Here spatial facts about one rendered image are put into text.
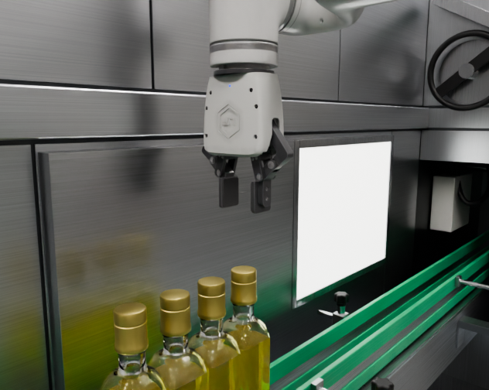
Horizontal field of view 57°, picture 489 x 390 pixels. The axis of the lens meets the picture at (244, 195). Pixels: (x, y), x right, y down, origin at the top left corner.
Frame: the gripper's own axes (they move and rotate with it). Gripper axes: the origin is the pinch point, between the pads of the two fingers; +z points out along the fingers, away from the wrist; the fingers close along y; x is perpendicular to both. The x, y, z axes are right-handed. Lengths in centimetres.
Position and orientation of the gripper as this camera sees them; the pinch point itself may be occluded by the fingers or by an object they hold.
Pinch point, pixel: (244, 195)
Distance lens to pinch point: 58.3
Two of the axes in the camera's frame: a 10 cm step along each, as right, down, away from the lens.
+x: 6.7, -1.2, 7.4
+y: 7.5, 1.0, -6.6
